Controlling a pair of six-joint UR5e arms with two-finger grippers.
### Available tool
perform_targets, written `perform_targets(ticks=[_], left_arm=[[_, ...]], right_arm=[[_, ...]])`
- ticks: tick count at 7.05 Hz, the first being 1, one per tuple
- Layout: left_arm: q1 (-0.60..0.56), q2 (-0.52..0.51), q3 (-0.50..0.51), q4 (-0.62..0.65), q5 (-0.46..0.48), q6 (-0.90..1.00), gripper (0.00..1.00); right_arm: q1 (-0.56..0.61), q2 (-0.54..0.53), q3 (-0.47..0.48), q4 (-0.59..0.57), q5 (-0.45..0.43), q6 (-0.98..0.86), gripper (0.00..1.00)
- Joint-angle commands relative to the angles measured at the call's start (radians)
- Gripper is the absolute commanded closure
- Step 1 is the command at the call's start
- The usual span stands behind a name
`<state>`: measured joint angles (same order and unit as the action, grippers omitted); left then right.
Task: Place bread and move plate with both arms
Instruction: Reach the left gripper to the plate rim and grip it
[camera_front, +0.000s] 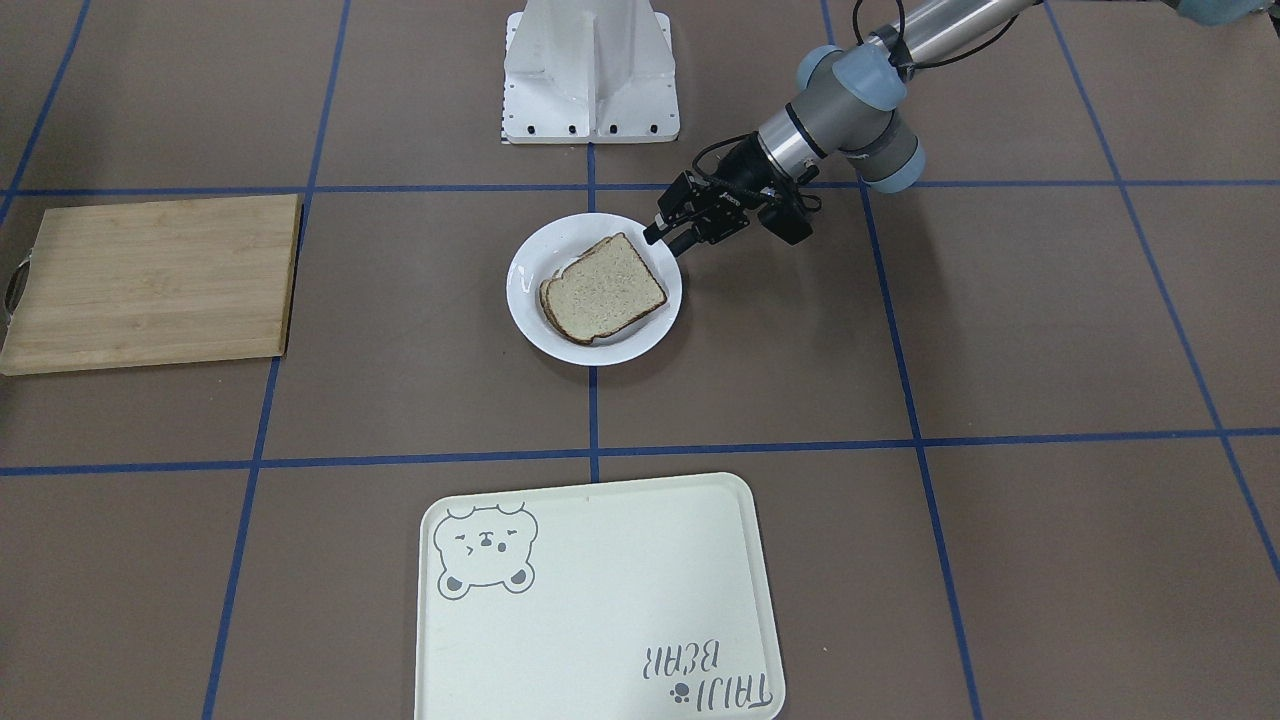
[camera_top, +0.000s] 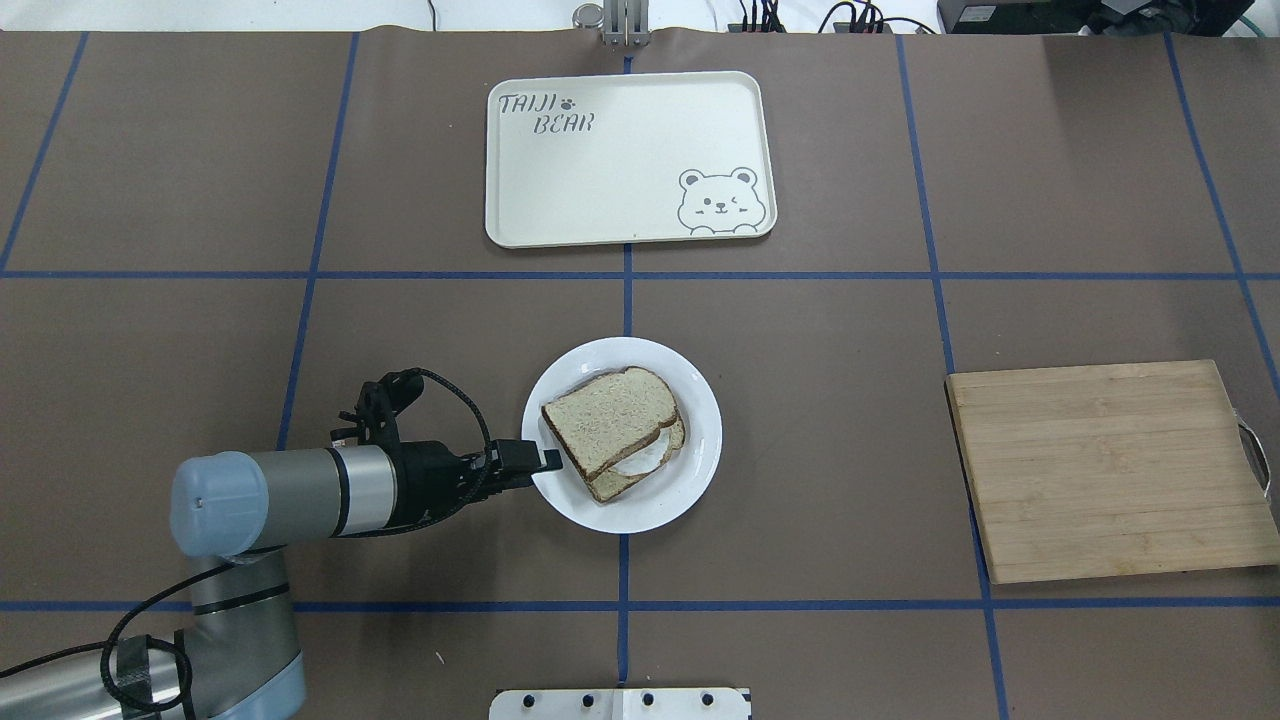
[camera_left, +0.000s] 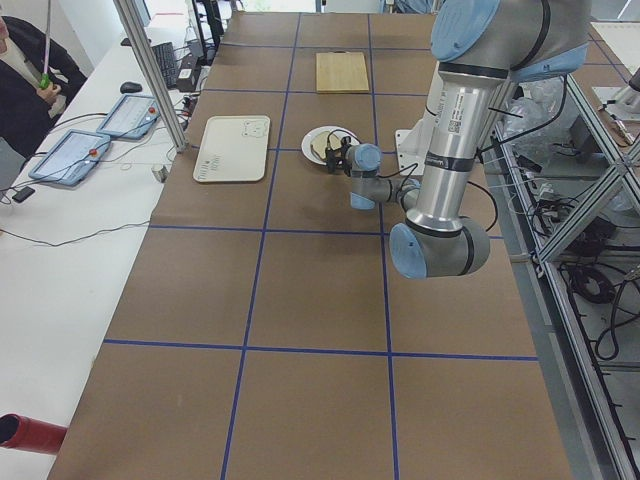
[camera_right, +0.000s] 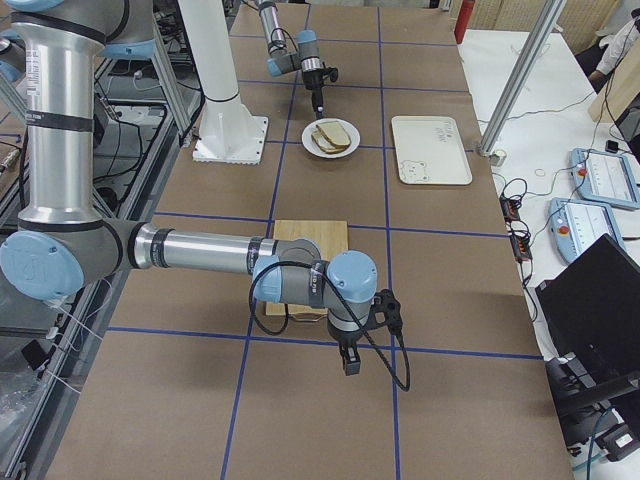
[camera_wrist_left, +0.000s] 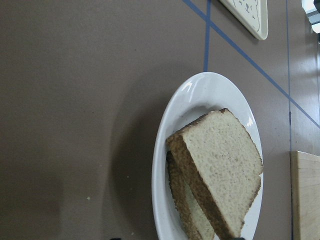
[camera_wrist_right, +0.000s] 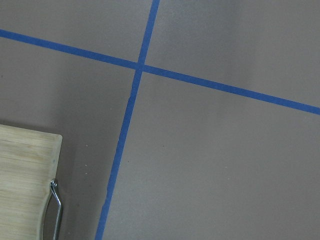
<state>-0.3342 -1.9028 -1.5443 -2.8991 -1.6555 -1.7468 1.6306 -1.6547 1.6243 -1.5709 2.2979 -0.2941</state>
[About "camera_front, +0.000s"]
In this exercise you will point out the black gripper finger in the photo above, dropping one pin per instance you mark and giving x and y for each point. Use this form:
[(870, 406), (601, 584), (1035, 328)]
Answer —
[(678, 205), (691, 236)]

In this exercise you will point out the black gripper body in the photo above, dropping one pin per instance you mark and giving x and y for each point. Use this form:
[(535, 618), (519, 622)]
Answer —
[(741, 181)]

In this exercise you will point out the bread slice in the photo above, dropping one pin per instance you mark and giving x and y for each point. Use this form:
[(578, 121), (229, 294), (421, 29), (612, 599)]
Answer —
[(546, 309), (605, 291)]

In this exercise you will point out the white round plate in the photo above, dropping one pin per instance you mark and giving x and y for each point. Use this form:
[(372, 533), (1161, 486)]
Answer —
[(556, 245)]

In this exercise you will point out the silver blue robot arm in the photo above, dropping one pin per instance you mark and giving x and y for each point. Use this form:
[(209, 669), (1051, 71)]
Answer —
[(847, 104)]

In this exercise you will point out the cream bear tray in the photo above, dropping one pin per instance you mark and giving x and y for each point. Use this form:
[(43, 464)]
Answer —
[(634, 599)]

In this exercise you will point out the wooden cutting board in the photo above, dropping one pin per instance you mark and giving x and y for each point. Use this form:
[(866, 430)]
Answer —
[(156, 283)]

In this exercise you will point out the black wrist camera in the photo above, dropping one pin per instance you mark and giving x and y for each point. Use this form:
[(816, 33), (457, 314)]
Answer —
[(786, 218)]

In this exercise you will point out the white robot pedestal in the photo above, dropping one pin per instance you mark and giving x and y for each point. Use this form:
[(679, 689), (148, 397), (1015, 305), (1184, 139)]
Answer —
[(589, 72)]

